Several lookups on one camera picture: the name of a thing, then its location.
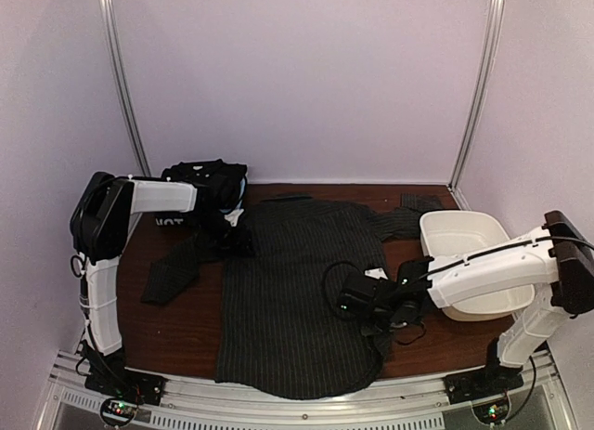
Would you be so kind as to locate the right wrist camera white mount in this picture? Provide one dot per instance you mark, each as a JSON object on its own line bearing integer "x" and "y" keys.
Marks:
{"x": 376, "y": 273}

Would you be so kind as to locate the right aluminium corner post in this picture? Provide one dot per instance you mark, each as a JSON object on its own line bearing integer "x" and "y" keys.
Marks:
{"x": 493, "y": 25}

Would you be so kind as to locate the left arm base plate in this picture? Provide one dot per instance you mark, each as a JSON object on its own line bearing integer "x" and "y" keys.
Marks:
{"x": 132, "y": 386}

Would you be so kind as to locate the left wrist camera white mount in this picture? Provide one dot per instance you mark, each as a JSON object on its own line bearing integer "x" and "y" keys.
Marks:
{"x": 233, "y": 217}

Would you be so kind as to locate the aluminium front rail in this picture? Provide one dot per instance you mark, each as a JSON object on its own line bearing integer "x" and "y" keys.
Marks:
{"x": 413, "y": 402}

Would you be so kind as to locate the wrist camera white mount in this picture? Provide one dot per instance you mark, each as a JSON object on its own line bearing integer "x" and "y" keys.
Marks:
{"x": 376, "y": 273}
{"x": 233, "y": 217}

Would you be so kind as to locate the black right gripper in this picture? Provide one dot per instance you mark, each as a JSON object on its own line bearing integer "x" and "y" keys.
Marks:
{"x": 371, "y": 330}

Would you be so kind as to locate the white plastic basin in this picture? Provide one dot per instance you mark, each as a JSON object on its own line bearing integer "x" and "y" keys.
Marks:
{"x": 450, "y": 232}

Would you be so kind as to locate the left aluminium corner post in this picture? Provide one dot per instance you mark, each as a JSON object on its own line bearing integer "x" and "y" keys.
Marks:
{"x": 122, "y": 87}

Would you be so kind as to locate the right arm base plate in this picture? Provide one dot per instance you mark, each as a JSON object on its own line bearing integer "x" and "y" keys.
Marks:
{"x": 480, "y": 383}

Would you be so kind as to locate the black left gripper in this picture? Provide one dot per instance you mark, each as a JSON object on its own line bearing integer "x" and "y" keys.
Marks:
{"x": 236, "y": 244}

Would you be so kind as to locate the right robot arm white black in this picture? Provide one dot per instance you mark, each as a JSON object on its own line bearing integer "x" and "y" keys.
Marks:
{"x": 555, "y": 258}

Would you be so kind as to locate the aluminium corner post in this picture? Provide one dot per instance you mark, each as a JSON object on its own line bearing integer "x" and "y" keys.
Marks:
{"x": 122, "y": 87}
{"x": 493, "y": 25}

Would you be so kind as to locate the dark pinstriped long sleeve shirt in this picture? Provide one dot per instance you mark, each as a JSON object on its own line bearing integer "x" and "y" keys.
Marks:
{"x": 279, "y": 334}

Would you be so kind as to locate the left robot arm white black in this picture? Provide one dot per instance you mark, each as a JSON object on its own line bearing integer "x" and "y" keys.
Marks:
{"x": 99, "y": 228}

